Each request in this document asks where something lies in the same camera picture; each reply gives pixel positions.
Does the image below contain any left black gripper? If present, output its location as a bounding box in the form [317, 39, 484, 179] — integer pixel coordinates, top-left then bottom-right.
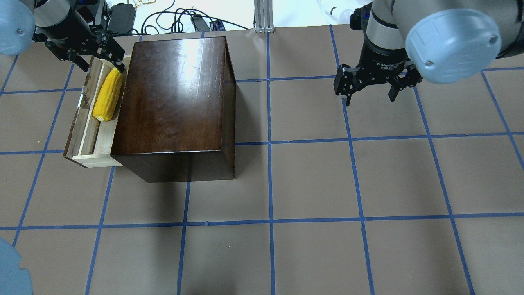
[45, 29, 125, 73]

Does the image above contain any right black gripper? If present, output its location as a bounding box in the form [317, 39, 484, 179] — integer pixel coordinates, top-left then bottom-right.
[333, 45, 423, 107]

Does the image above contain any yellow corn cob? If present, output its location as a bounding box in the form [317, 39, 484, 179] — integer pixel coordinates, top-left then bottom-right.
[92, 68, 124, 122]

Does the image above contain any light wood drawer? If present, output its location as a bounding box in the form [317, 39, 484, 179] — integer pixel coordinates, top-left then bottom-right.
[63, 57, 125, 168]

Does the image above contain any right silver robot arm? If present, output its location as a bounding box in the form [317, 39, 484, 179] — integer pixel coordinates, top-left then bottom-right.
[334, 0, 523, 106]

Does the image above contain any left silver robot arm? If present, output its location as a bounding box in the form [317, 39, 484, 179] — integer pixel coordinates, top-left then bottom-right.
[1, 0, 124, 295]

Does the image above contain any black power adapter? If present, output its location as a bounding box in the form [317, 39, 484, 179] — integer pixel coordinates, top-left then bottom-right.
[107, 3, 136, 35]

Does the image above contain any white light bulb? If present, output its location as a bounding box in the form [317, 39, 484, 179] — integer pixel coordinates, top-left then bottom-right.
[329, 6, 354, 24]

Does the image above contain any dark brown wooden cabinet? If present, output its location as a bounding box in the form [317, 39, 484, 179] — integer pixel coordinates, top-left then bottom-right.
[110, 36, 237, 183]

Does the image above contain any aluminium frame post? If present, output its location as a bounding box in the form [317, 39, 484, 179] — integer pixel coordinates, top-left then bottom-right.
[254, 0, 275, 34]

